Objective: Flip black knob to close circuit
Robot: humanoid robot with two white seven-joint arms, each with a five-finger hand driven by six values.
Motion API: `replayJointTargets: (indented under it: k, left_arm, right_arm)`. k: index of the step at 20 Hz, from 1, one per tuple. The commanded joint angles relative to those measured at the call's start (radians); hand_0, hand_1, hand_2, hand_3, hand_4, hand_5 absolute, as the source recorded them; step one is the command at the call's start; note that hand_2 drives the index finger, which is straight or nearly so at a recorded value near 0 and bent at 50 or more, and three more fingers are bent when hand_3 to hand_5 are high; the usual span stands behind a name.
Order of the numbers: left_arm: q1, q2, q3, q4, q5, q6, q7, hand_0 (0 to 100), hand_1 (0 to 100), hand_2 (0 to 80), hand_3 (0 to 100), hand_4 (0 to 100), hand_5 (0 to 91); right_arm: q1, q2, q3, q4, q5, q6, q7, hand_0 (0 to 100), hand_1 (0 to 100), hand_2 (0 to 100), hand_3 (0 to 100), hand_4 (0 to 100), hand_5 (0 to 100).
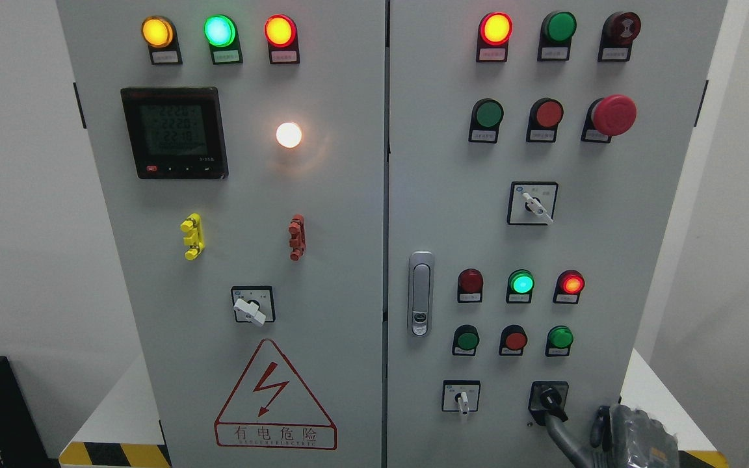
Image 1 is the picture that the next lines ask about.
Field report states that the grey electrical cabinet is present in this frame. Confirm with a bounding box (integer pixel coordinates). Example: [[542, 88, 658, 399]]
[[57, 1, 728, 467]]

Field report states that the white selector switch left door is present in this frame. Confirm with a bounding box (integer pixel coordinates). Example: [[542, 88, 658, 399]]
[[231, 285, 276, 327]]

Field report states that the red ringed indicator light right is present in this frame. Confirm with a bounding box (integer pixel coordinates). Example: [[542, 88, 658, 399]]
[[476, 12, 514, 63]]

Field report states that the white selector switch upper right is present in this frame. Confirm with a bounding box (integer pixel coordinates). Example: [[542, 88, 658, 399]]
[[507, 181, 559, 226]]

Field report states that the red push button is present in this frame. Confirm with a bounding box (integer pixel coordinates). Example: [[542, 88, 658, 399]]
[[497, 324, 528, 356], [526, 97, 564, 143]]

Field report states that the black rotary knob switch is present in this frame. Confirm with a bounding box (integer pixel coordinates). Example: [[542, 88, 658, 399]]
[[529, 380, 570, 426]]

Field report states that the red emergency stop button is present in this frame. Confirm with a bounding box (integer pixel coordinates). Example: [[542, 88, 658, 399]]
[[581, 94, 637, 144]]

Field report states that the red ringed indicator light left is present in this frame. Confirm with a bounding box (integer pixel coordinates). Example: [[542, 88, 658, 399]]
[[264, 13, 300, 64]]

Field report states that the white selector switch lower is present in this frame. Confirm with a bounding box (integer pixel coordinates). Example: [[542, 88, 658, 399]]
[[441, 380, 481, 417]]

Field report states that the red terminal block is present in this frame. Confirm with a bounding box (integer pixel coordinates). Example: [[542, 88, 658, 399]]
[[288, 214, 306, 261]]

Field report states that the green lit indicator light middle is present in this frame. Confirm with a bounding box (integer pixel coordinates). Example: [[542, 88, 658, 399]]
[[506, 269, 535, 304]]

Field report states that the red push button upper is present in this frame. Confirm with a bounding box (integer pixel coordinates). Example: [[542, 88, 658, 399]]
[[526, 97, 564, 143]]

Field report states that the yellow indicator light top left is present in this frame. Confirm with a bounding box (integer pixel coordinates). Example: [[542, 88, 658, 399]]
[[142, 16, 183, 66]]

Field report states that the green illuminated button lower right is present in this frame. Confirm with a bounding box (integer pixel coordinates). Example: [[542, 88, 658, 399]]
[[545, 325, 574, 358]]

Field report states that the green lit indicator light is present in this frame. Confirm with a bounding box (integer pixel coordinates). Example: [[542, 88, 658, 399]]
[[204, 14, 243, 64], [506, 269, 535, 304]]

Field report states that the dark red buzzer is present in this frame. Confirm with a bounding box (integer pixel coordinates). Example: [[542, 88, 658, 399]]
[[598, 12, 642, 62]]

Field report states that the green push button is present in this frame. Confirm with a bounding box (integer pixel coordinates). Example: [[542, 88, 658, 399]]
[[467, 98, 503, 144], [451, 324, 480, 356]]

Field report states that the black digital power meter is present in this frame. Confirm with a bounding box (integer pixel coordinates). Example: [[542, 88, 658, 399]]
[[121, 86, 229, 179]]

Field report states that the white glowing lamp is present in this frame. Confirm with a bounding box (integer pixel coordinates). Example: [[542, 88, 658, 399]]
[[276, 122, 303, 149]]

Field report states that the dark red indicator light left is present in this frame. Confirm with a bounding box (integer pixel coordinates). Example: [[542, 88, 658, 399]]
[[457, 268, 484, 303]]

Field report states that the red electrical warning sticker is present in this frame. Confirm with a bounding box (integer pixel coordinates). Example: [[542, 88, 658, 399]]
[[214, 339, 337, 450]]

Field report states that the white selector switch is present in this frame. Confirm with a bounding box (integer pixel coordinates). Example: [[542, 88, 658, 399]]
[[441, 380, 481, 417], [507, 181, 559, 226]]

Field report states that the red ringed indicator light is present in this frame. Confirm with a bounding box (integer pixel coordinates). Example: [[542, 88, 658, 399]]
[[476, 12, 514, 63], [264, 13, 300, 64]]

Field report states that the yellow terminal block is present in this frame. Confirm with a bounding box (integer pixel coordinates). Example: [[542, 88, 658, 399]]
[[179, 213, 205, 261]]

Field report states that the red push button lower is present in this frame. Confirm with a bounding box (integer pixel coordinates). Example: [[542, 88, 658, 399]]
[[497, 324, 528, 356]]

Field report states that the green unlit indicator light top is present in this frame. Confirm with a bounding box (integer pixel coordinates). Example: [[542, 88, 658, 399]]
[[537, 10, 577, 62]]

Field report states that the green push button lower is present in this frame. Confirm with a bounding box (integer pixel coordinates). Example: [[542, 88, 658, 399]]
[[451, 324, 480, 356]]

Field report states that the silver door handle lock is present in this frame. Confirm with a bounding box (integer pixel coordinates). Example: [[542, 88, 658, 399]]
[[408, 251, 435, 337]]

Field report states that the green push button upper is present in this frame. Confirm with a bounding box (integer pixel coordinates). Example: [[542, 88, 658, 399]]
[[467, 98, 503, 144]]

